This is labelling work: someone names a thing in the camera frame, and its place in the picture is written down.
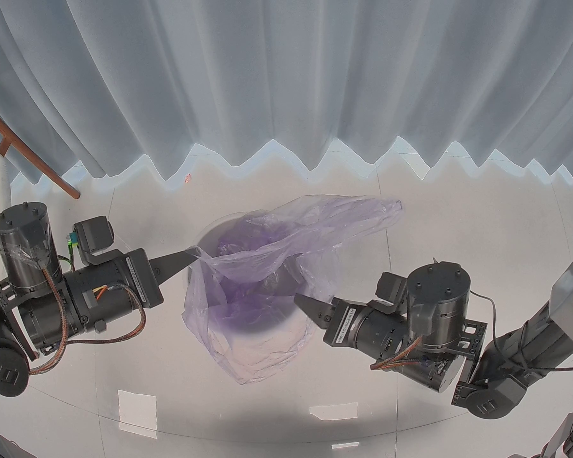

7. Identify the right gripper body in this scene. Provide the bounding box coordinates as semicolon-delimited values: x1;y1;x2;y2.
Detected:
324;298;409;368

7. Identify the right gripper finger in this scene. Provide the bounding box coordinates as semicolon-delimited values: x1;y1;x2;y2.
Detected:
294;294;337;330

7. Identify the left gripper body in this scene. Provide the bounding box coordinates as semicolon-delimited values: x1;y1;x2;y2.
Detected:
64;248;164;337

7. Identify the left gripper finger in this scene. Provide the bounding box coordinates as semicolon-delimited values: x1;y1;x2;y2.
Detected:
150;248;205;289

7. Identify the purple plastic bag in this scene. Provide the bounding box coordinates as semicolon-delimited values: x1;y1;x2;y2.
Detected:
181;194;406;386

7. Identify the white trash bin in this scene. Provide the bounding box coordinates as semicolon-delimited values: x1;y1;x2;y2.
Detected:
187;212;323;352

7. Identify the white curtain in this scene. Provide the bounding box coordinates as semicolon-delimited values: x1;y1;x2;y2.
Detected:
0;0;573;195

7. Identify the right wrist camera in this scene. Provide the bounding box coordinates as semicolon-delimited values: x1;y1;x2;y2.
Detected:
373;271;409;315

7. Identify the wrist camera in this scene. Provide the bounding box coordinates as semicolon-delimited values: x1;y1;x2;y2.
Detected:
68;216;125;266
373;271;409;315

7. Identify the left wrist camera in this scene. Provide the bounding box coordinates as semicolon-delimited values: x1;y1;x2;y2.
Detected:
68;216;125;266

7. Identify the black cable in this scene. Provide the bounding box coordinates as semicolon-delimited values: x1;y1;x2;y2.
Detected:
470;290;498;340

